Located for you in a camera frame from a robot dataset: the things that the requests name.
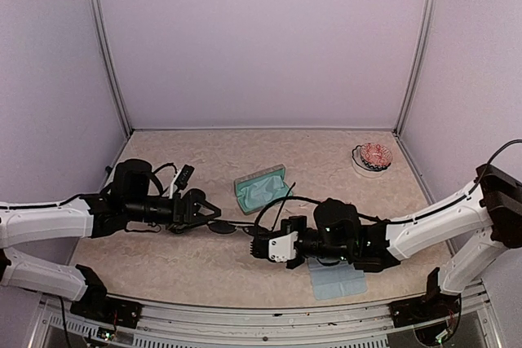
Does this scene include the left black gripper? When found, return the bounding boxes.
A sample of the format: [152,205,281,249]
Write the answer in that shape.
[125,190,220,232]

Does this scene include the grey glasses case green lining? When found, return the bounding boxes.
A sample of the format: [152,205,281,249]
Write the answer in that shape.
[233,164,292,215]

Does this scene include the blue cleaning cloth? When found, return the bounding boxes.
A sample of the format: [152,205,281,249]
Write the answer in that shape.
[241,176,285,209]
[307,258,367,301]

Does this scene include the black oval glasses case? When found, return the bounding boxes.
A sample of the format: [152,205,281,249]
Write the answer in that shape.
[184,188,206,204]

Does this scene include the black round sunglasses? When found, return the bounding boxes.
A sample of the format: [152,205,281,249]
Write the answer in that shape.
[207,182,296,236]

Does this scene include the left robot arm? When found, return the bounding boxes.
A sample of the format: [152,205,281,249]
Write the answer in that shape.
[1,159,221,319]

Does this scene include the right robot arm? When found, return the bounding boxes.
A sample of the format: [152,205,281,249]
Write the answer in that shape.
[268,164,521,319]

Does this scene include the red patterned bowl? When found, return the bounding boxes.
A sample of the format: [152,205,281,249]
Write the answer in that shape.
[352,143,393,178]

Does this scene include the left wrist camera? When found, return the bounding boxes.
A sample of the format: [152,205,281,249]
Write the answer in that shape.
[168,165,194,199]

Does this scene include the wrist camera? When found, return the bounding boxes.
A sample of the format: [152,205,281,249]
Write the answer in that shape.
[168,165,194,199]
[250,232,290,262]

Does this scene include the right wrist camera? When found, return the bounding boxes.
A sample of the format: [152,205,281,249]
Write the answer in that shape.
[250,232,290,262]

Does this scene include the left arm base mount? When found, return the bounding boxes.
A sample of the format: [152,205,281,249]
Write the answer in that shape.
[70,264,143,329]

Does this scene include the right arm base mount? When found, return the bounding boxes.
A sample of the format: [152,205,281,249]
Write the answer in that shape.
[389,267,462,328]

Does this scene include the aluminium front rail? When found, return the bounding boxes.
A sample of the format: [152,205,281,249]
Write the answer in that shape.
[25,282,506,347]

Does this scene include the left aluminium corner post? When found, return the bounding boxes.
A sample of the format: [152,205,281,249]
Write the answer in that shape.
[89,0,134,139]

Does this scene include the aluminium corner post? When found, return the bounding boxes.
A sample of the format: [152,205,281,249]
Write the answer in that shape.
[393,0,436,139]
[89,0,134,139]

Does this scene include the right aluminium corner post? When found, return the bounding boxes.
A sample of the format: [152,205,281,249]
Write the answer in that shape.
[393,0,436,139]

